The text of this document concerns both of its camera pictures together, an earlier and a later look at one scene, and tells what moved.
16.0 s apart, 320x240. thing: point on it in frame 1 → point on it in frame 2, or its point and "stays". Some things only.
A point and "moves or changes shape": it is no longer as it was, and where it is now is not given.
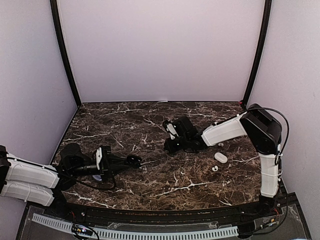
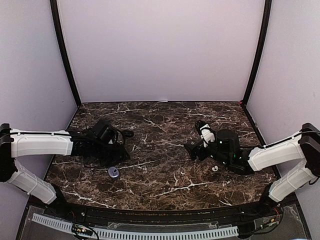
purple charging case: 97,177 moves or changes shape
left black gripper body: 104,167 → 108,156
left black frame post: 63,52 stays
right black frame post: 261,45 stays
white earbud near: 215,167 stays
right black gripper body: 174,148 → 202,155
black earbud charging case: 133,161 → 127,133
